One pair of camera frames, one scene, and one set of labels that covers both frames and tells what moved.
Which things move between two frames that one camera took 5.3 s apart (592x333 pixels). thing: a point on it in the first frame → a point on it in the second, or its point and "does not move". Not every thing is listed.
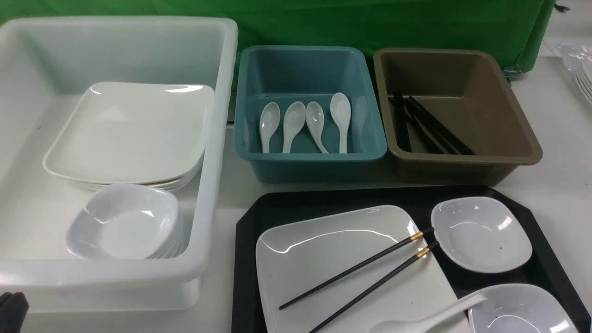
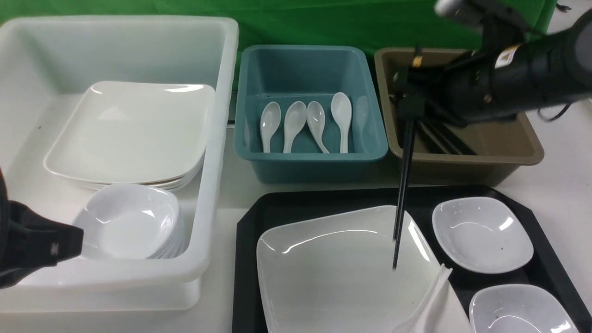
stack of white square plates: [135, 132] does not move
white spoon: [425, 324] → [416, 323]
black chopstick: [414, 259] → [417, 61]
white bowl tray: [517, 308] does not move
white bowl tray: [482, 234] does not move
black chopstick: [416, 237] → [403, 193]
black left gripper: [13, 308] → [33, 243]
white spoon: [341, 107] does not move
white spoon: [294, 117] does not move
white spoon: [269, 119] does not move
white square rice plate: [295, 258] does not move
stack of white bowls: [129, 221] does not move
